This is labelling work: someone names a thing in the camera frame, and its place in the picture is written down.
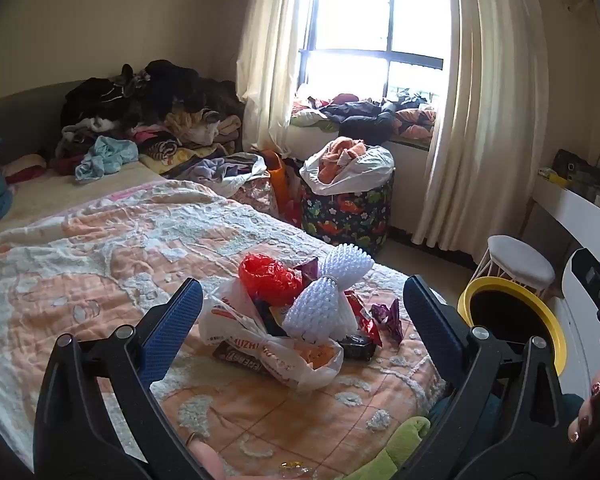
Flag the white plastic liner bag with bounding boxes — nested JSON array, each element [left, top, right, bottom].
[[299, 136, 396, 196]]

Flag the white printed plastic bag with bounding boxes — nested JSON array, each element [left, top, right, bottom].
[[198, 277, 344, 393]]

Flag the orange white tufted blanket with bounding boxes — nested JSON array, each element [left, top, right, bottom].
[[0, 180, 448, 480]]

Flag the lavender garment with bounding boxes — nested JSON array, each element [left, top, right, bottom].
[[192, 156, 242, 182]]

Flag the pile of dark clothes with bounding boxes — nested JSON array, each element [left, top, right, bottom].
[[50, 59, 246, 176]]

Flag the pink red cloth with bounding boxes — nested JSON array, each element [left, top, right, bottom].
[[2, 154, 48, 183]]

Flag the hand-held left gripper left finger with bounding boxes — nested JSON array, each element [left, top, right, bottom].
[[32, 277, 216, 480]]

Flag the person's left hand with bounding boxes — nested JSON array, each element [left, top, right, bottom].
[[187, 432, 227, 480]]

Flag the black snack wrapper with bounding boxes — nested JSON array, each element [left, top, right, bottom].
[[337, 334, 378, 361]]

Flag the dark bag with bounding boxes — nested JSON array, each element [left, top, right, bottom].
[[552, 149, 600, 201]]

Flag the orange towel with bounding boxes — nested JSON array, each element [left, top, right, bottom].
[[317, 137, 368, 183]]

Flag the dinosaur print laundry basket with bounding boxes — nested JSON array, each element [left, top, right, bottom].
[[300, 162, 396, 256]]

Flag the light blue garment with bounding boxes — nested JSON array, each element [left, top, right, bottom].
[[75, 135, 141, 183]]

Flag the pink floral bag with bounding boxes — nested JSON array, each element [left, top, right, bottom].
[[230, 180, 276, 216]]

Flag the green garment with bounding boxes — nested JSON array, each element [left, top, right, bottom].
[[365, 415, 431, 480]]

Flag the person's right hand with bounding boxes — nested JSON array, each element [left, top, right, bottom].
[[567, 355, 600, 446]]

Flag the clothes on window sill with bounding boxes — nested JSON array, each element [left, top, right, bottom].
[[290, 92, 438, 146]]

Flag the dark framed window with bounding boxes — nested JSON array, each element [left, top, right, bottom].
[[297, 0, 461, 103]]

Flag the yellow-rimmed black trash bin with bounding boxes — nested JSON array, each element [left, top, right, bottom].
[[457, 277, 568, 378]]

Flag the red plastic bag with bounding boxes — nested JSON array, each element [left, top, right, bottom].
[[238, 253, 305, 307]]

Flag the red snack wrapper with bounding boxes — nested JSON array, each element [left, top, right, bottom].
[[345, 290, 383, 348]]

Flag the crinkled clear candy wrapper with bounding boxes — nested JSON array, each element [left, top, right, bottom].
[[278, 461, 326, 480]]

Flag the purple snack wrapper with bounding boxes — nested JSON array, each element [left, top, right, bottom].
[[370, 298, 403, 343]]

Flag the wide cream curtain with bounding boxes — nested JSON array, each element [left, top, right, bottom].
[[412, 0, 551, 266]]

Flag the dark brown snack wrapper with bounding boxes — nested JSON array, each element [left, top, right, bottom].
[[294, 256, 322, 286]]

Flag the white rounded panel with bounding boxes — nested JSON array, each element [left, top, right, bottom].
[[550, 247, 600, 376]]

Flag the orange bag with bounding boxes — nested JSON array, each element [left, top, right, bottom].
[[262, 150, 288, 211]]

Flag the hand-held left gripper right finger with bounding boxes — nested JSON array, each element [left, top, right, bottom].
[[402, 275, 581, 480]]

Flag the narrow cream curtain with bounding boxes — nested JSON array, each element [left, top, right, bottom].
[[235, 0, 321, 153]]

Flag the white desk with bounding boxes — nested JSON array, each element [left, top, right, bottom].
[[530, 175, 600, 261]]

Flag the brown chocolate bar wrapper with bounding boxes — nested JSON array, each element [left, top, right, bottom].
[[212, 342, 276, 376]]

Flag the white foam fruit net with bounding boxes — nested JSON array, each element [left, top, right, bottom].
[[282, 243, 376, 345]]

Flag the white round stool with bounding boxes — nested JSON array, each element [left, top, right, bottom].
[[472, 235, 557, 296]]

